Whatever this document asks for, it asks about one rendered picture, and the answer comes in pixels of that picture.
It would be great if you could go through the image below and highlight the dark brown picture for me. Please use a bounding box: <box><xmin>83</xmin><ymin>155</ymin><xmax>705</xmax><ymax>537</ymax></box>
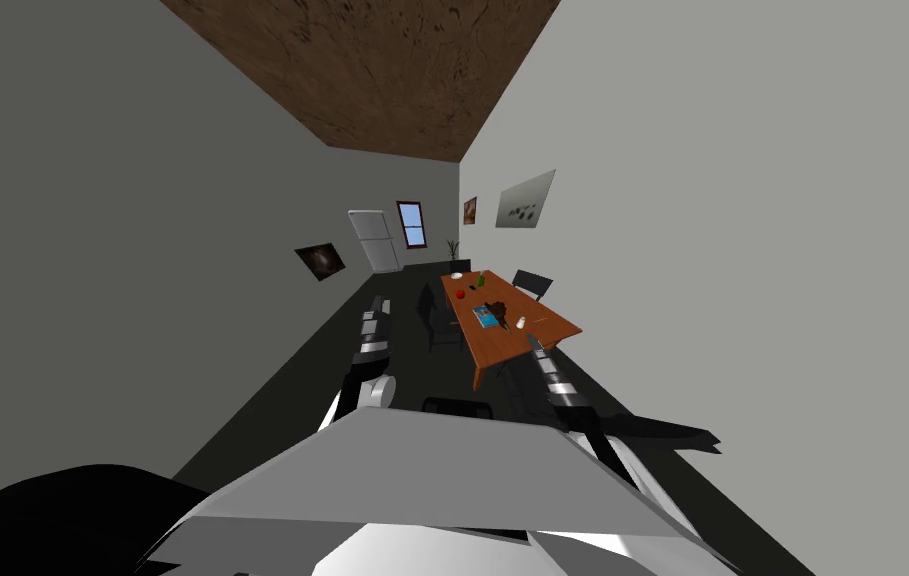
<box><xmin>293</xmin><ymin>242</ymin><xmax>347</xmax><ymax>283</ymax></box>

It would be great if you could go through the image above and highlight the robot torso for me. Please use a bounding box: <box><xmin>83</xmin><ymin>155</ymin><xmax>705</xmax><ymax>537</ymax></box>
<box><xmin>132</xmin><ymin>396</ymin><xmax>745</xmax><ymax>576</ymax></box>

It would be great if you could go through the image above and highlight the window with brown frame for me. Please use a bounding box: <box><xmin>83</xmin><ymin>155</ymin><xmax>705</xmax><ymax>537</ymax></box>
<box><xmin>395</xmin><ymin>200</ymin><xmax>429</xmax><ymax>250</ymax></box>

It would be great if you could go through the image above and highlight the black chair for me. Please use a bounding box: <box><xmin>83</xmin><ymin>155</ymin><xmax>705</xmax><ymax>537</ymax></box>
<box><xmin>511</xmin><ymin>269</ymin><xmax>555</xmax><ymax>304</ymax></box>
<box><xmin>414</xmin><ymin>282</ymin><xmax>467</xmax><ymax>353</ymax></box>

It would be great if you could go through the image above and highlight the orange-brown wooden table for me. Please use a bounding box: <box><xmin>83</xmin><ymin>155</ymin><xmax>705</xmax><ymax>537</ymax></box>
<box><xmin>441</xmin><ymin>269</ymin><xmax>584</xmax><ymax>393</ymax></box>

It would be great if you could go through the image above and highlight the white refrigerator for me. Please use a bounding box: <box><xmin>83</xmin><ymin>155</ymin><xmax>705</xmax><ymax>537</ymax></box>
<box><xmin>347</xmin><ymin>209</ymin><xmax>405</xmax><ymax>275</ymax></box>

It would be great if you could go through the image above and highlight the large pale grey picture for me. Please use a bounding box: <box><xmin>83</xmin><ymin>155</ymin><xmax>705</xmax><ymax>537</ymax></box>
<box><xmin>494</xmin><ymin>167</ymin><xmax>558</xmax><ymax>230</ymax></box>

